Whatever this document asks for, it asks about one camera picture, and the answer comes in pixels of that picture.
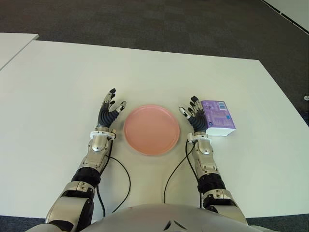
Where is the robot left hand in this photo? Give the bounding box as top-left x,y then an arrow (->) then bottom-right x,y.
96,88 -> 127,132

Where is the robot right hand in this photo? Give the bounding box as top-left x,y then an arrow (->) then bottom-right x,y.
178,96 -> 208,133

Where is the purple tissue paper pack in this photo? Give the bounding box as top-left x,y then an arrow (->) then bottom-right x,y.
200,100 -> 236,138

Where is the pink round plate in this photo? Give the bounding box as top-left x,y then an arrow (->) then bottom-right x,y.
123,104 -> 181,156

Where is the silver robot torso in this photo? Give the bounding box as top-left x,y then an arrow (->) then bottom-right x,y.
28,203 -> 264,232

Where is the white neighbouring table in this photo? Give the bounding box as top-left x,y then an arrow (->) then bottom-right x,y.
0,32 -> 39,72

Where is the white table with dark edge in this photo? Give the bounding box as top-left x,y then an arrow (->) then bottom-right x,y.
260,0 -> 309,32

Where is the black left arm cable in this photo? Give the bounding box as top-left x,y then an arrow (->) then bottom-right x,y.
96,154 -> 132,217

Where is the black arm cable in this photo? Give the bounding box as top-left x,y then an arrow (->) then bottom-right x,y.
163,140 -> 203,210
96,154 -> 132,217

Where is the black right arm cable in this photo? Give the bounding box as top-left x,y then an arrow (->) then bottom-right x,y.
163,140 -> 203,210

